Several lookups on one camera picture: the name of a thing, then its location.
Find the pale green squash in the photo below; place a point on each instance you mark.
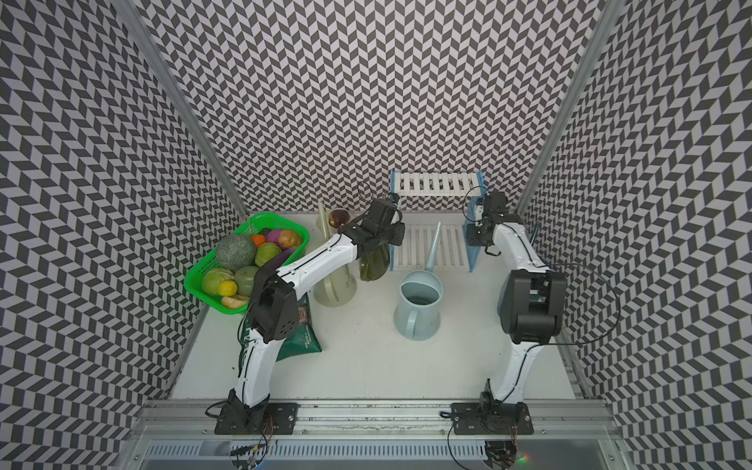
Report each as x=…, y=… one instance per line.
x=213, y=277

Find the cream watering can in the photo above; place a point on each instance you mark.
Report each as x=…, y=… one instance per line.
x=338, y=288

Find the blue white slatted shelf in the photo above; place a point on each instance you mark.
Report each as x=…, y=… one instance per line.
x=453, y=253

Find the purple eggplant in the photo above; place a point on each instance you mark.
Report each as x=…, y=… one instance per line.
x=281, y=258

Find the teal transparent watering can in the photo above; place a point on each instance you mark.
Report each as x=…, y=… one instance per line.
x=535, y=232

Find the green chips bag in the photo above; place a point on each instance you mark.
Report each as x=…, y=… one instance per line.
x=303, y=340

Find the orange carrot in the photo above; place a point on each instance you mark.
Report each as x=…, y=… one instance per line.
x=259, y=239

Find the green plastic basket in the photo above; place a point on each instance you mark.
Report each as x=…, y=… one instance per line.
x=261, y=223

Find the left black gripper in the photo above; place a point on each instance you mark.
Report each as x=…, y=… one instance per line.
x=399, y=233

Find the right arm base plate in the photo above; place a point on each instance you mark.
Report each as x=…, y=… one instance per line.
x=492, y=418

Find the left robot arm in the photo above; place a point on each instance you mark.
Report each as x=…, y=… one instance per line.
x=273, y=310

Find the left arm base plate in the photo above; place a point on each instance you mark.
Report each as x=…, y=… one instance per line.
x=275, y=419

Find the brown potato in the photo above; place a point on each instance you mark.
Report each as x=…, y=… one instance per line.
x=289, y=239

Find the clear bowl with plum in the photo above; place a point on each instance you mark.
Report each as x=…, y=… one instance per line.
x=337, y=218

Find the olive transparent watering can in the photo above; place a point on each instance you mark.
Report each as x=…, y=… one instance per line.
x=373, y=266

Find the green apple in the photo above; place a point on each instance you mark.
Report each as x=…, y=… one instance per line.
x=245, y=280

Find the dark green melon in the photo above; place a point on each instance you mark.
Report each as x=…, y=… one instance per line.
x=236, y=251

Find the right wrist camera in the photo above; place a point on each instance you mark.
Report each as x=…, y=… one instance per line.
x=478, y=211

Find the light green cabbage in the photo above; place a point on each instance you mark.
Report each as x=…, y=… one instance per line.
x=265, y=253

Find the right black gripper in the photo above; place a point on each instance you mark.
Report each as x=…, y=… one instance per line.
x=471, y=237

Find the yellow lemon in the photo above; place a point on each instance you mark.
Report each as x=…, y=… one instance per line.
x=227, y=288

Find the light blue watering can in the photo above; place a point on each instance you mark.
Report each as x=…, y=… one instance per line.
x=417, y=316

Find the purple onion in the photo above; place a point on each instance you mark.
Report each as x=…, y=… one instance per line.
x=273, y=236

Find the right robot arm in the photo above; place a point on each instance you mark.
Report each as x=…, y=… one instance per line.
x=531, y=302

